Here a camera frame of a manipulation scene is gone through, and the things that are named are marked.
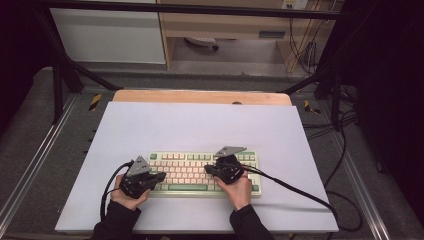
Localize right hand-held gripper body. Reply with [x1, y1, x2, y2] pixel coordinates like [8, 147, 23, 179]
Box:
[209, 145, 248, 185]

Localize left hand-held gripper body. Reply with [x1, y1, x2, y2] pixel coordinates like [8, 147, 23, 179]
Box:
[118, 155, 158, 200]

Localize pink and green keyboard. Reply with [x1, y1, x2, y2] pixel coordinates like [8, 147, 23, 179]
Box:
[141, 149, 263, 200]

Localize person's left hand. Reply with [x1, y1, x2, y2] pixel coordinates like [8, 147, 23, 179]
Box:
[109, 173, 151, 212]

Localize person's right hand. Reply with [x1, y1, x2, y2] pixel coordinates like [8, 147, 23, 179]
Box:
[212, 171, 254, 212]

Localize white board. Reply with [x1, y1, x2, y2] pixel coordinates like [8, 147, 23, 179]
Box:
[54, 101, 340, 234]

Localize wooden table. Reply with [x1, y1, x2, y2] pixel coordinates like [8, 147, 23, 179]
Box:
[112, 88, 293, 107]

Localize yellow and black tape strip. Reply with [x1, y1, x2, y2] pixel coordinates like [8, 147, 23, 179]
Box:
[88, 93, 103, 112]
[303, 99, 322, 115]

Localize office chair base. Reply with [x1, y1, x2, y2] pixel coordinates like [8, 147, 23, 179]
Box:
[183, 36, 221, 52]

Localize light wooden desk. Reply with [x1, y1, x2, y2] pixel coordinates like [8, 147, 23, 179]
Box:
[156, 0, 344, 74]

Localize white cabinet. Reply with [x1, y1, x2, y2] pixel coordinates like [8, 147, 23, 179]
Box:
[50, 0, 167, 65]

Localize left hand-held gripper black cable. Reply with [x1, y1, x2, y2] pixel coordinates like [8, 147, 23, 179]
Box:
[99, 160, 135, 223]

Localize hand-held gripper black cable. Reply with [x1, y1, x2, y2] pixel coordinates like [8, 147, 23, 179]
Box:
[99, 160, 135, 223]
[241, 164, 364, 233]

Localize right hand-held gripper black cable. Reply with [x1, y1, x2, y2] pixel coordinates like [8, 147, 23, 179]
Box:
[241, 164, 364, 233]

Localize aluminium rail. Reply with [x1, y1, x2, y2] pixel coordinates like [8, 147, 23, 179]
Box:
[0, 93, 78, 228]
[329, 131, 392, 240]

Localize black floor cables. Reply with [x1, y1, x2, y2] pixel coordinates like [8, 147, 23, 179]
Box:
[301, 84, 359, 189]

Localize black metal frame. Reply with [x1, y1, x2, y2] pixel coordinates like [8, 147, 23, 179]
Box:
[29, 0, 381, 133]

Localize hanging cable bundle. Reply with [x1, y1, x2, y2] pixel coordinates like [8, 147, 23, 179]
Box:
[287, 9, 329, 76]

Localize white wall socket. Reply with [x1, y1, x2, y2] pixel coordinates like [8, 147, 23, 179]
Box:
[280, 0, 309, 11]

